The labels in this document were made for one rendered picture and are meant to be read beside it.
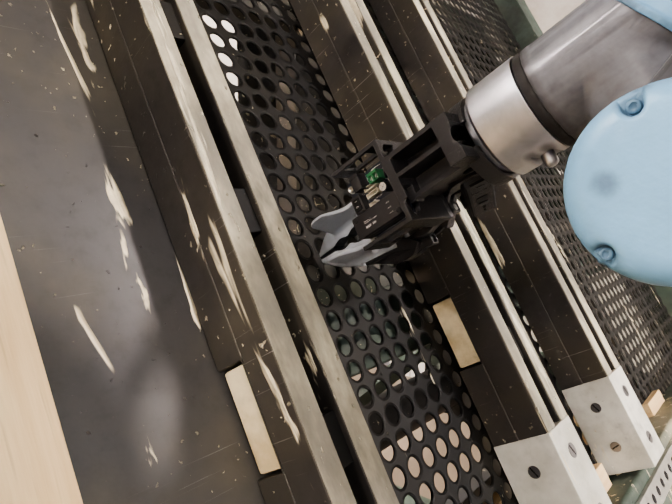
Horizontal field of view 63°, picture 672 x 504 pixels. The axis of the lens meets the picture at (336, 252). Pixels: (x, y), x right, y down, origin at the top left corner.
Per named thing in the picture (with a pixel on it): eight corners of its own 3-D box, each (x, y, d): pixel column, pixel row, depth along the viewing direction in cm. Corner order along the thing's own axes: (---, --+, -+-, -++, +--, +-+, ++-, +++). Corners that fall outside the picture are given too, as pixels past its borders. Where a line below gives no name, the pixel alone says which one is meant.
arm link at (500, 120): (537, 66, 42) (589, 157, 40) (488, 102, 45) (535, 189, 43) (494, 47, 37) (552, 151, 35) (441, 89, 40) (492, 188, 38)
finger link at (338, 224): (277, 233, 53) (341, 183, 47) (319, 230, 57) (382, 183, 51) (289, 262, 52) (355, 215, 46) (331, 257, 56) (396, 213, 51)
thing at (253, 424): (259, 476, 41) (283, 468, 39) (223, 373, 43) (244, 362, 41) (288, 460, 43) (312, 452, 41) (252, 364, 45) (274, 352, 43)
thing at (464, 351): (460, 369, 64) (481, 361, 62) (431, 305, 66) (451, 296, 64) (472, 362, 66) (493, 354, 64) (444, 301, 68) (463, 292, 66)
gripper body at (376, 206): (324, 175, 46) (434, 84, 38) (385, 177, 52) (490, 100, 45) (359, 258, 44) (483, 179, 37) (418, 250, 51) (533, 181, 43)
